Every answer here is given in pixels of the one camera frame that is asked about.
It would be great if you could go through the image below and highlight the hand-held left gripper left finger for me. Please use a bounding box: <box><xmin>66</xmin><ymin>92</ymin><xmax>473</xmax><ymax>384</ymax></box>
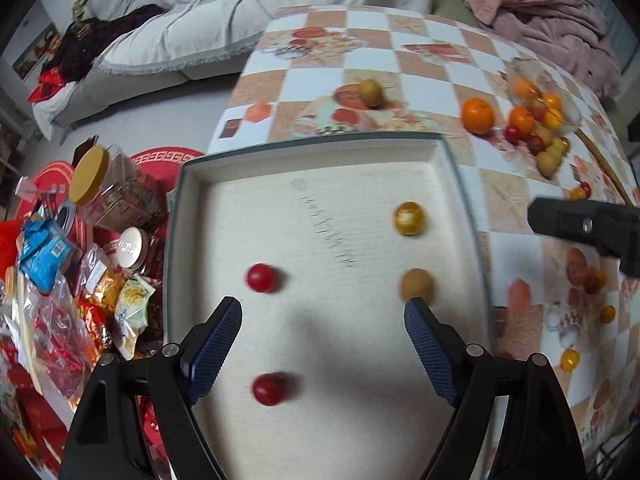
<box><xmin>59</xmin><ymin>296</ymin><xmax>244</xmax><ymax>480</ymax></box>

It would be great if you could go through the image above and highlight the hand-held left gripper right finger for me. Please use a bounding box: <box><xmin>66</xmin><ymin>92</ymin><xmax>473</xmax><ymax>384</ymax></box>
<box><xmin>404</xmin><ymin>297</ymin><xmax>589</xmax><ymax>480</ymax></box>

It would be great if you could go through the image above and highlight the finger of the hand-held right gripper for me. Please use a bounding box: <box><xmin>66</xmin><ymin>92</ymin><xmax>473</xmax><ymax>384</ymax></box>
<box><xmin>527</xmin><ymin>197</ymin><xmax>640</xmax><ymax>279</ymax></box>

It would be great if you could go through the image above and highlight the white shallow tray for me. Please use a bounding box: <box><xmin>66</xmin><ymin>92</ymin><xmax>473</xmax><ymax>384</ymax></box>
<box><xmin>165</xmin><ymin>131</ymin><xmax>496</xmax><ymax>480</ymax></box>

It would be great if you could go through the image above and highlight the yellow green snack packet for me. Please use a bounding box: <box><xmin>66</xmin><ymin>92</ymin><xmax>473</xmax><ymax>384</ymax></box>
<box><xmin>112</xmin><ymin>275</ymin><xmax>154</xmax><ymax>359</ymax></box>

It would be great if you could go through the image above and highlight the clear glass bowl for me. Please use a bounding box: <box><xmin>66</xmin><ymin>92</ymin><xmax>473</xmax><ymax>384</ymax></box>
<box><xmin>507</xmin><ymin>57</ymin><xmax>583</xmax><ymax>138</ymax></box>

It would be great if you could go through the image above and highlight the white lid jar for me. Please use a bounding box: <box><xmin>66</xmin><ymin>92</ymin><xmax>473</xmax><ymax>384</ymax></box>
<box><xmin>116</xmin><ymin>226</ymin><xmax>164</xmax><ymax>275</ymax></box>

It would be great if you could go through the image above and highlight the clear bag of yellow snacks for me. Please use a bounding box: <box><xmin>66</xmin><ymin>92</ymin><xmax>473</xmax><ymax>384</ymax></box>
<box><xmin>76</xmin><ymin>244</ymin><xmax>127</xmax><ymax>312</ymax></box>

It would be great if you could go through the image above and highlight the large orange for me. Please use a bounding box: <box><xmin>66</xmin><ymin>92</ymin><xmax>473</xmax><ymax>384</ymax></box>
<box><xmin>460</xmin><ymin>98</ymin><xmax>496</xmax><ymax>135</ymax></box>

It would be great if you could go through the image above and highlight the clear bag of red candies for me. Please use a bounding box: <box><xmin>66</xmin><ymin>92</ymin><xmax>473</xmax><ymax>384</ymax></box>
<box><xmin>27</xmin><ymin>280</ymin><xmax>103</xmax><ymax>403</ymax></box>

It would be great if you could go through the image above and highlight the yellow lid plastic jar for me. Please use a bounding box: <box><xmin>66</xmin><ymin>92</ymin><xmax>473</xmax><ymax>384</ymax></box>
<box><xmin>68</xmin><ymin>144</ymin><xmax>167</xmax><ymax>232</ymax></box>

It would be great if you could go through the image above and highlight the blue snack packet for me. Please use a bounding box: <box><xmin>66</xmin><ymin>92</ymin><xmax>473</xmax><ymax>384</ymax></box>
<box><xmin>17</xmin><ymin>216</ymin><xmax>82</xmax><ymax>294</ymax></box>

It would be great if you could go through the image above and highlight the red round mat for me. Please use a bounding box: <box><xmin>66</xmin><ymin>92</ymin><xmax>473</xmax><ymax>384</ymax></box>
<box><xmin>14</xmin><ymin>146</ymin><xmax>207</xmax><ymax>281</ymax></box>

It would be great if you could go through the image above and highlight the pink blanket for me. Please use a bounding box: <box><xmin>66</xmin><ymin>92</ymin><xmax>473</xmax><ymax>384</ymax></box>
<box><xmin>429</xmin><ymin>0</ymin><xmax>624</xmax><ymax>99</ymax></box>

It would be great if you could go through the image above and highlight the checked printed tablecloth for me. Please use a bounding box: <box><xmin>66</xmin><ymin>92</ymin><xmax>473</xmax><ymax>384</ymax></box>
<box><xmin>206</xmin><ymin>5</ymin><xmax>640</xmax><ymax>461</ymax></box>

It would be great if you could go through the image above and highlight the red cloth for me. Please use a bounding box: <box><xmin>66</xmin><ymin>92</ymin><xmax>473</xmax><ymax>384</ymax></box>
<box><xmin>27</xmin><ymin>69</ymin><xmax>64</xmax><ymax>104</ymax></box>

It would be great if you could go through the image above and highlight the dark red clothing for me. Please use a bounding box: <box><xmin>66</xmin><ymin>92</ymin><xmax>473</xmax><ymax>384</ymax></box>
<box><xmin>42</xmin><ymin>4</ymin><xmax>166</xmax><ymax>84</ymax></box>

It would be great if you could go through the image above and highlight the grey covered sofa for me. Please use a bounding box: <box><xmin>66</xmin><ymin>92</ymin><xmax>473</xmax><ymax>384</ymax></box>
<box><xmin>32</xmin><ymin>0</ymin><xmax>434</xmax><ymax>142</ymax></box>

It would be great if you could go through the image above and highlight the wall picture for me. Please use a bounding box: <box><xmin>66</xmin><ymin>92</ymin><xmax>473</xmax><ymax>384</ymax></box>
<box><xmin>12</xmin><ymin>22</ymin><xmax>57</xmax><ymax>81</ymax></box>

